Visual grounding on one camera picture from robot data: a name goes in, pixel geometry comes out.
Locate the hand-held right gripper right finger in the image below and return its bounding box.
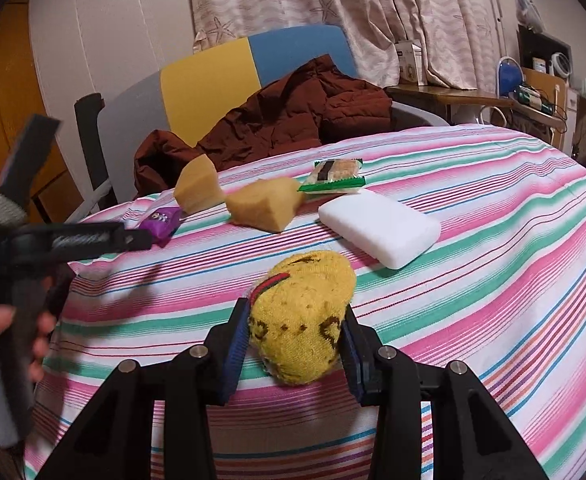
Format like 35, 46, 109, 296
340, 307, 549, 480

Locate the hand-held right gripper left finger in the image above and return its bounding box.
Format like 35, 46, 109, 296
35, 297, 251, 480

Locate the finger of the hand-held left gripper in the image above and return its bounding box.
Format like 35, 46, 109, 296
115, 225, 155, 252

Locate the yellow patterned sock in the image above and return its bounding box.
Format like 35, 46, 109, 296
247, 251, 358, 387

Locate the small purple snack packet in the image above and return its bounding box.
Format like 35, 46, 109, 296
132, 206, 184, 248

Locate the yellow sponge piece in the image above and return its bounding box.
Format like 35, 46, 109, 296
224, 176, 306, 234
173, 154, 224, 216

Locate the white sponge block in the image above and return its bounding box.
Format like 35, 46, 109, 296
318, 194, 442, 269

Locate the yellow wooden wardrobe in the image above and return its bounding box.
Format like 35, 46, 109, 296
0, 0, 81, 223

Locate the grey yellow blue chair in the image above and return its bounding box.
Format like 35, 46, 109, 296
74, 25, 451, 223

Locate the green-edged biscuit packet, dark stripe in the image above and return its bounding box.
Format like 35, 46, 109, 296
297, 158, 366, 194

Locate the brown quilted jacket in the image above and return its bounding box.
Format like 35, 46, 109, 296
134, 54, 394, 198

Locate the wooden desk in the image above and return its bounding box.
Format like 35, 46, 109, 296
385, 84, 566, 133

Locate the white carton on desk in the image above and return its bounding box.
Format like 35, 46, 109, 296
394, 40, 428, 86

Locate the patterned beige curtain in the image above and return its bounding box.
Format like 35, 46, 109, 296
188, 0, 521, 93

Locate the blue fan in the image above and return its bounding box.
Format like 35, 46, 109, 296
497, 57, 524, 98

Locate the cardboard box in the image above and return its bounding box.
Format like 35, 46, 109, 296
520, 67, 566, 116

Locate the white round device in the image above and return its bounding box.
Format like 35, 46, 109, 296
548, 52, 572, 77

